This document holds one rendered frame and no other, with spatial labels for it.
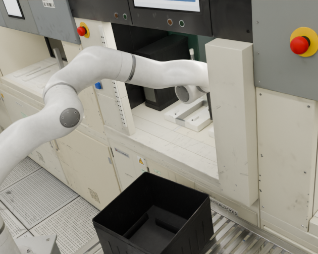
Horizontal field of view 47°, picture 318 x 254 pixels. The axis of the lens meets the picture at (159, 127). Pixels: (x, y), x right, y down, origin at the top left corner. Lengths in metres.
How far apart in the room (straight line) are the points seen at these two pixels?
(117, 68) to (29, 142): 0.33
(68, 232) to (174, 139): 1.25
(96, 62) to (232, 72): 0.38
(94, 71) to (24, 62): 1.98
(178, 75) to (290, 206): 0.52
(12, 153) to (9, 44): 1.91
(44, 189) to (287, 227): 2.15
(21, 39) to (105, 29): 1.58
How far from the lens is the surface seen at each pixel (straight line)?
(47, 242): 1.46
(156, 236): 1.33
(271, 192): 1.21
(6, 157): 1.13
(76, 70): 1.08
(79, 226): 2.61
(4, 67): 2.98
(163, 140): 1.59
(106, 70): 1.08
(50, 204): 2.88
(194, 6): 1.08
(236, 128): 1.07
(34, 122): 1.07
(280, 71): 0.96
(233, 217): 1.36
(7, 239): 1.33
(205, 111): 1.70
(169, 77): 1.14
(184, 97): 1.22
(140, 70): 1.11
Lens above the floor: 1.74
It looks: 31 degrees down
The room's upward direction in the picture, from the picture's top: 11 degrees counter-clockwise
